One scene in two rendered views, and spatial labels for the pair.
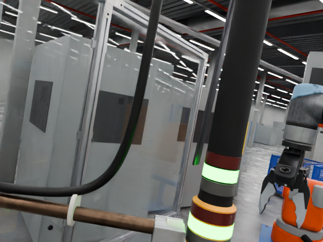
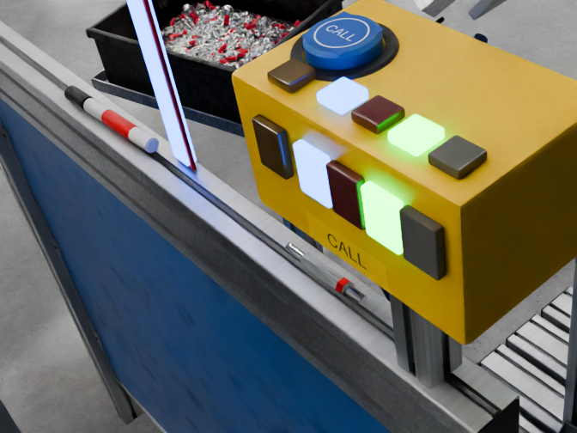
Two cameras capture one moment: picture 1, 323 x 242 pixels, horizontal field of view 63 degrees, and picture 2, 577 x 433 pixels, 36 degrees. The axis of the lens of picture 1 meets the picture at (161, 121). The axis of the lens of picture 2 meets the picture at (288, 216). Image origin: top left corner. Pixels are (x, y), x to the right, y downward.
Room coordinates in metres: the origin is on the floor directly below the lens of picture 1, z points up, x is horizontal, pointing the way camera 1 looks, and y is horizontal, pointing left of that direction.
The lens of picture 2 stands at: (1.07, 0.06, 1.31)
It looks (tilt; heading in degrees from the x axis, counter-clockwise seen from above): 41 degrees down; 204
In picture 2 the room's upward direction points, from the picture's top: 12 degrees counter-clockwise
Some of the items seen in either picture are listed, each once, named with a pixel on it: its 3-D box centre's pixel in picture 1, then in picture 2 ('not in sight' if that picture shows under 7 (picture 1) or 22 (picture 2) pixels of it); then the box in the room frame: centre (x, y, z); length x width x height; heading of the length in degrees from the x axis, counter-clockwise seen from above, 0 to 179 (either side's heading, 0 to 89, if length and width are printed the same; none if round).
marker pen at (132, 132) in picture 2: not in sight; (109, 117); (0.49, -0.36, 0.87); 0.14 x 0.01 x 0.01; 58
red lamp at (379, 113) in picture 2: not in sight; (378, 114); (0.75, -0.03, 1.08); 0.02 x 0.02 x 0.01; 56
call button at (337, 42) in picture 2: not in sight; (343, 44); (0.69, -0.06, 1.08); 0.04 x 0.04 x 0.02
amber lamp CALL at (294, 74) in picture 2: not in sight; (291, 75); (0.72, -0.08, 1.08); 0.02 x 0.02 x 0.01; 56
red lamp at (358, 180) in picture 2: not in sight; (348, 195); (0.77, -0.05, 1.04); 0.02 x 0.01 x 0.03; 56
